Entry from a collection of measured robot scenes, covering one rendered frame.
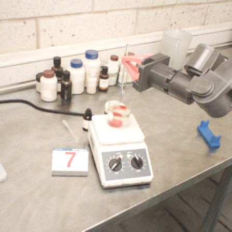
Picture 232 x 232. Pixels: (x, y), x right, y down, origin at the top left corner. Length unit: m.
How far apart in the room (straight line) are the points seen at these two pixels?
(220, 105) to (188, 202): 1.16
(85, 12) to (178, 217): 1.05
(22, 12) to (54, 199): 0.64
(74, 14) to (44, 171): 0.63
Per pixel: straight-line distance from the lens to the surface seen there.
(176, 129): 1.03
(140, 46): 1.41
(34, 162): 0.85
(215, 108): 0.64
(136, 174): 0.79
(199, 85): 0.62
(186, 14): 1.61
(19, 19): 1.15
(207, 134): 1.03
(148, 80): 0.71
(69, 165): 0.82
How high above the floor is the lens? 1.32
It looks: 34 degrees down
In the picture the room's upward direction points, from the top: 7 degrees clockwise
